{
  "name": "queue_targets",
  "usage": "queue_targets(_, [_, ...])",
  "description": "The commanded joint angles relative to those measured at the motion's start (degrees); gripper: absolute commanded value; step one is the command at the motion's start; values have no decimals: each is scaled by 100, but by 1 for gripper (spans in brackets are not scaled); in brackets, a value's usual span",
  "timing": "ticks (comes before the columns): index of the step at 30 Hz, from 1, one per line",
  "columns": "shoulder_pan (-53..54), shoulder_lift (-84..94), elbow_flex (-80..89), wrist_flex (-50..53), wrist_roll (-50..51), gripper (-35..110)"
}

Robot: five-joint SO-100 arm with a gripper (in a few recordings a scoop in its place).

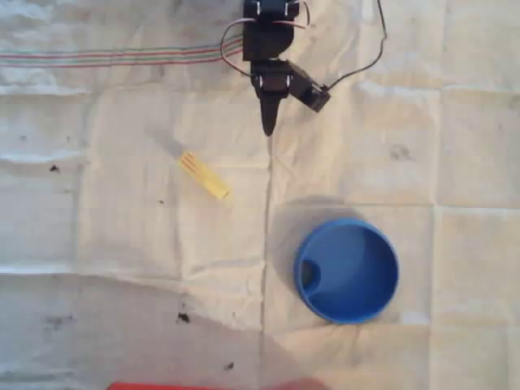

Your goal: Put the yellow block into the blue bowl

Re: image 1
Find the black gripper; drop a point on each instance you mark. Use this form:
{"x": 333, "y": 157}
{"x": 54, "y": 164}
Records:
{"x": 271, "y": 84}

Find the yellow rectangular block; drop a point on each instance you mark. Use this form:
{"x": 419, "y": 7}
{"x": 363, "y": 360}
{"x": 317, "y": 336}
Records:
{"x": 203, "y": 175}

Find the blue round bowl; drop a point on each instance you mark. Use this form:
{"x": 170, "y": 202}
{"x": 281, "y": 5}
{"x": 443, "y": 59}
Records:
{"x": 353, "y": 284}

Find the white stained tablecloth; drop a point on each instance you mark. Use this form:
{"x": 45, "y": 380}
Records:
{"x": 122, "y": 243}

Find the red flat object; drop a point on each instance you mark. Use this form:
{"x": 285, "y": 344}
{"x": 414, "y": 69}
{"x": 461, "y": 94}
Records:
{"x": 211, "y": 386}

